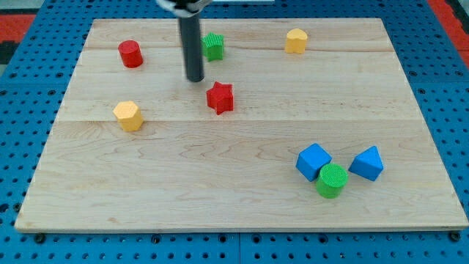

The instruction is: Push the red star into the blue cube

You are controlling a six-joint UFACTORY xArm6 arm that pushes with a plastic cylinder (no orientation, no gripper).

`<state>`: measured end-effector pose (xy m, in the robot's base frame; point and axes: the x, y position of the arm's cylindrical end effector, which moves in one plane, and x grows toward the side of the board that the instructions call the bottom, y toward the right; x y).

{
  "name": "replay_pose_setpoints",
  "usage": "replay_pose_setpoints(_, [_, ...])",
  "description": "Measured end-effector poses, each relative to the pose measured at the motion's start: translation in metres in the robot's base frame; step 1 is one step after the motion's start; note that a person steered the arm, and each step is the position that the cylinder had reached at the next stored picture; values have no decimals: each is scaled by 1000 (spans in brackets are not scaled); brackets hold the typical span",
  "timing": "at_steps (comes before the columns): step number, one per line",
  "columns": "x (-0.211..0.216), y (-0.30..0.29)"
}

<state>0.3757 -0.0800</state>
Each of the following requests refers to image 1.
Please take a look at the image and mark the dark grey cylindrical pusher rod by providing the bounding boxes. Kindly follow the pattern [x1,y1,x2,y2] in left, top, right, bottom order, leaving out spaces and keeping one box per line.
[178,14,204,82]

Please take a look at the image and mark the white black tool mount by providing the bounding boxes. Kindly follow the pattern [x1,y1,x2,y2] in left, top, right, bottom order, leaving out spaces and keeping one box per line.
[156,0,212,18]

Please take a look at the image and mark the red star block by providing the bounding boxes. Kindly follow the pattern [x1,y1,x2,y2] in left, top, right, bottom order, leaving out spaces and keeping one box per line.
[206,81,234,115]

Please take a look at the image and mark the green star block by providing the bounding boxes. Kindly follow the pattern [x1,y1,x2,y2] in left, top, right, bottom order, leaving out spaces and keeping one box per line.
[202,32,224,62]

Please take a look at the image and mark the blue cube block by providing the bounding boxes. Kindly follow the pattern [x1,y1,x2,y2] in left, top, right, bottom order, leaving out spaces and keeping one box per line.
[295,143,332,182]

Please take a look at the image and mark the red cylinder block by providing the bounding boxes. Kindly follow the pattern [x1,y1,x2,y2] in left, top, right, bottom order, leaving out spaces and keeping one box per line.
[118,40,144,68]

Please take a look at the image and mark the yellow hexagon block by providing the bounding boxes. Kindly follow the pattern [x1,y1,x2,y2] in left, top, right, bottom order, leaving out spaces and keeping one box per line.
[113,100,144,132]

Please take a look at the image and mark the yellow heart block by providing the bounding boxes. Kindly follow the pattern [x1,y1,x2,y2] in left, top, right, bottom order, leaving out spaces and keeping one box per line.
[284,28,309,54]

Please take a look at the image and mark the light wooden board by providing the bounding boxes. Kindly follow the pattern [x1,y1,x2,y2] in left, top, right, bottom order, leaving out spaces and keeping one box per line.
[15,18,468,233]

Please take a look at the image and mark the green cylinder block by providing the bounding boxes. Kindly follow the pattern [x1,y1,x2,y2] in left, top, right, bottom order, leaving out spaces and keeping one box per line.
[316,163,348,199]

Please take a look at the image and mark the blue triangular prism block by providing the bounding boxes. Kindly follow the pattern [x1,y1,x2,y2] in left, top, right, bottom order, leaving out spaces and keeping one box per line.
[348,146,384,181]

